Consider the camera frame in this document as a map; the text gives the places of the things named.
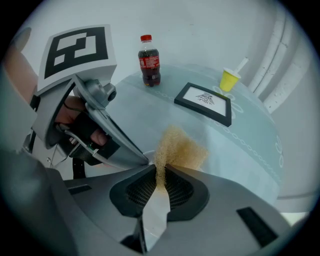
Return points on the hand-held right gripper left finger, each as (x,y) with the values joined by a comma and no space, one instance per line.
(100,212)

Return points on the person's left forearm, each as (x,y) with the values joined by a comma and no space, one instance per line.
(20,72)

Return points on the black picture frame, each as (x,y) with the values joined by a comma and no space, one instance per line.
(205,98)

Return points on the yellow paper cup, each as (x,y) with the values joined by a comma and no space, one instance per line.
(228,80)

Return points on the white wall pipe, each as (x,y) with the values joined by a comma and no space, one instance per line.
(290,80)
(272,55)

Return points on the white straw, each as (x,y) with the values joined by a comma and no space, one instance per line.
(242,64)

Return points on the cola bottle with red cap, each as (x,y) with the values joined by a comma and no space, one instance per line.
(149,62)

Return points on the person's left hand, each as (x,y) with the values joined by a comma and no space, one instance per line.
(72,110)

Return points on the bread roll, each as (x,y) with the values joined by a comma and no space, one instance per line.
(180,147)

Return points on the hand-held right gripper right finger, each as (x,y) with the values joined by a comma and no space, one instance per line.
(220,225)

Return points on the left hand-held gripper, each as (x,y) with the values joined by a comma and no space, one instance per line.
(75,55)

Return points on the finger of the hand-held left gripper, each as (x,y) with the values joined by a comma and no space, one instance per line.
(120,165)
(120,140)

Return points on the grey fisheye camera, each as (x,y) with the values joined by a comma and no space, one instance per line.
(100,93)

